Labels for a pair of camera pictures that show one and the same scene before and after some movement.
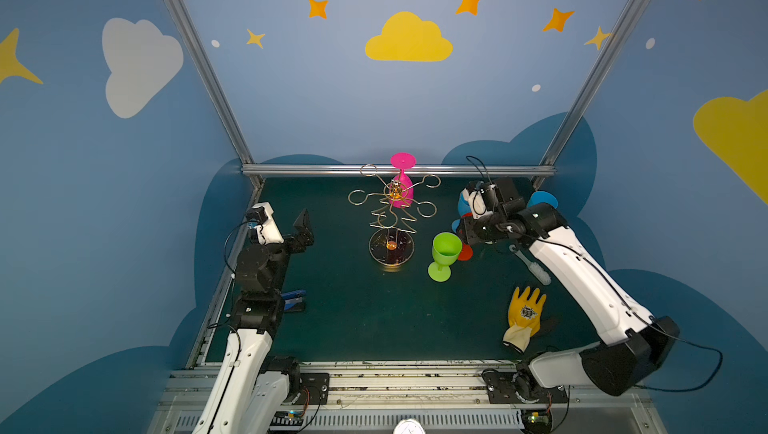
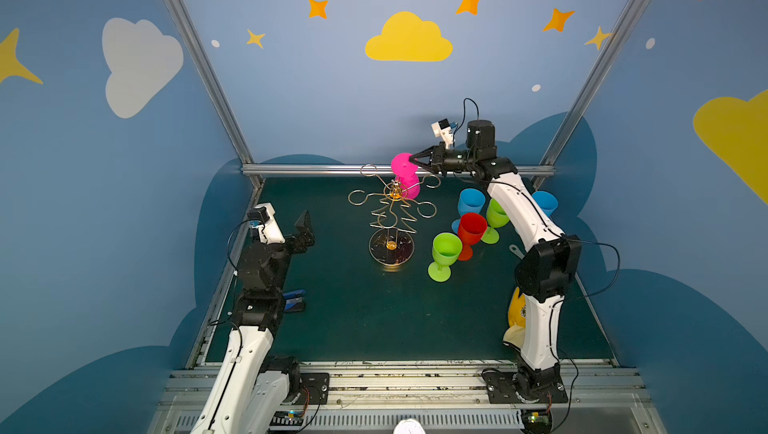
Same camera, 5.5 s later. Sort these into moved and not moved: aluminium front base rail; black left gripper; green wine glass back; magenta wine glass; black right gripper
Moved: magenta wine glass; black right gripper
Not moved: black left gripper; aluminium front base rail; green wine glass back
